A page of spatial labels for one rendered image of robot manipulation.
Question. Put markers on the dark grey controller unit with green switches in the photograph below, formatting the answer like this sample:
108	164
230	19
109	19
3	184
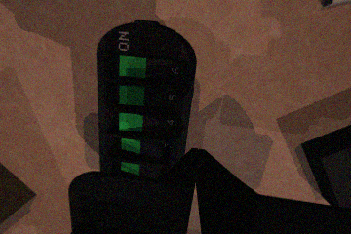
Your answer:
145	85

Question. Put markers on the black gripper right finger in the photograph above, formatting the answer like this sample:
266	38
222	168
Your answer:
228	206

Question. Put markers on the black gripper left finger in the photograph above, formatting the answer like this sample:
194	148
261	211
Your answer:
157	206

